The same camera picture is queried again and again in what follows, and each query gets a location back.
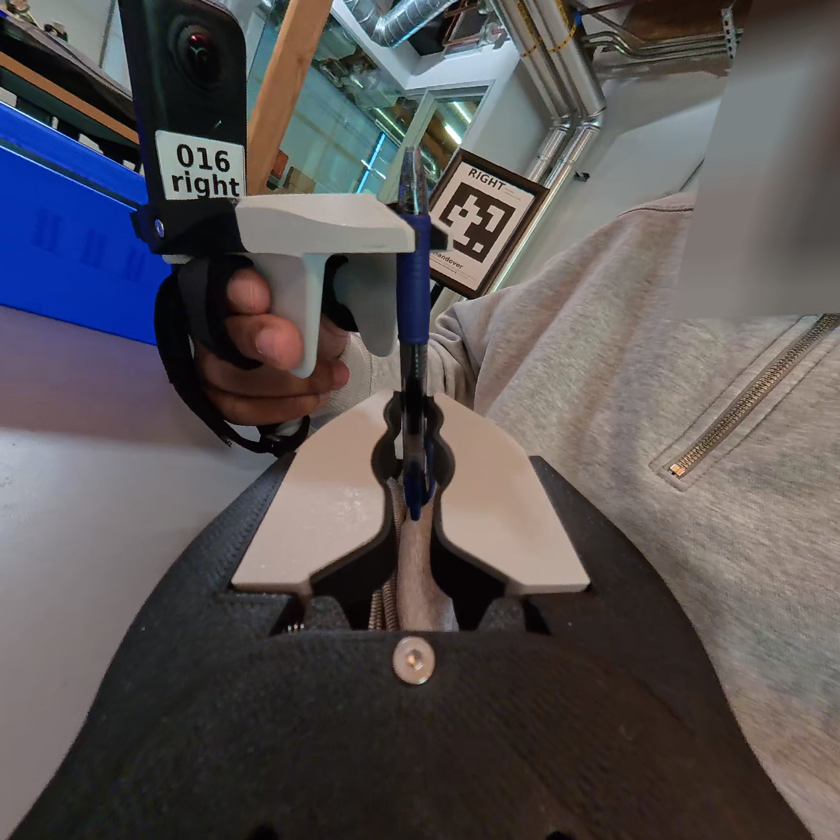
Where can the blue plastic bin with tag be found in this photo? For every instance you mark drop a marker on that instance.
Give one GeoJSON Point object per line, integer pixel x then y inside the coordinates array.
{"type": "Point", "coordinates": [65, 249]}

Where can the blue pen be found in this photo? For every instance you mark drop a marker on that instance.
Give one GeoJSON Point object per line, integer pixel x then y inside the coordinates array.
{"type": "Point", "coordinates": [413, 289]}

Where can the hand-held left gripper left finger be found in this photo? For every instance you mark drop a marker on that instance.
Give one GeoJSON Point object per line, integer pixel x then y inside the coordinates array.
{"type": "Point", "coordinates": [328, 512]}

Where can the framed marker sign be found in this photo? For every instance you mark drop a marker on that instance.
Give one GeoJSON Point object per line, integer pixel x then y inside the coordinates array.
{"type": "Point", "coordinates": [479, 223]}

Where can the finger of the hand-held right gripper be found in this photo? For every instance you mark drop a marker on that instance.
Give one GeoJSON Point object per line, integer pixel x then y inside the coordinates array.
{"type": "Point", "coordinates": [315, 223]}

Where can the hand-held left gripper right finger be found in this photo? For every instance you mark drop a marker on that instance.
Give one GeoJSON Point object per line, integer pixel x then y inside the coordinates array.
{"type": "Point", "coordinates": [505, 518]}

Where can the person's right forearm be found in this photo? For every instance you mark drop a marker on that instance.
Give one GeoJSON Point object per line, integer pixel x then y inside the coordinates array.
{"type": "Point", "coordinates": [525, 315]}

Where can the wooden post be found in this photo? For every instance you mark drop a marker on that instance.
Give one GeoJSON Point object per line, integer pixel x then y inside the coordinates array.
{"type": "Point", "coordinates": [289, 85]}

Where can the metal ventilation ducts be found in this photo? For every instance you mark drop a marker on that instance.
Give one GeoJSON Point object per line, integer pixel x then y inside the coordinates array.
{"type": "Point", "coordinates": [564, 98]}

